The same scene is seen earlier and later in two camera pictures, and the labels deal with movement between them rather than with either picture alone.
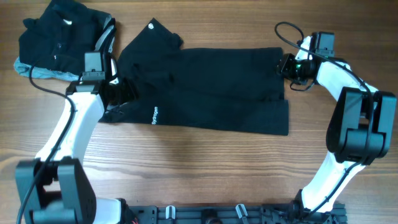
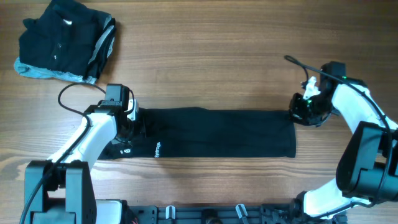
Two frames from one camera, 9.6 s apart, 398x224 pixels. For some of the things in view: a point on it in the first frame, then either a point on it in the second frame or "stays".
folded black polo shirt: x=61 y=36 stays
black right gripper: x=283 y=68 -> x=298 y=112
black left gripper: x=130 y=92 -> x=140 y=134
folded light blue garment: x=40 y=73 stays
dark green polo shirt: x=227 y=89 -> x=189 y=132
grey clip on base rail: x=170 y=212 stays
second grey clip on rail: x=241 y=210 stays
